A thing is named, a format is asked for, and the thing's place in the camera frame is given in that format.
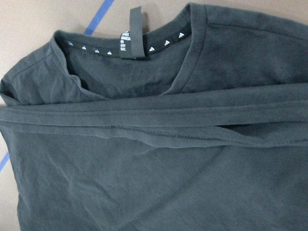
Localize black graphic t-shirt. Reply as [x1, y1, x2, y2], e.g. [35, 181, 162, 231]
[0, 2, 308, 231]

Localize blue tape grid lines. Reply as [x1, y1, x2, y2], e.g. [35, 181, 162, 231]
[0, 0, 114, 171]

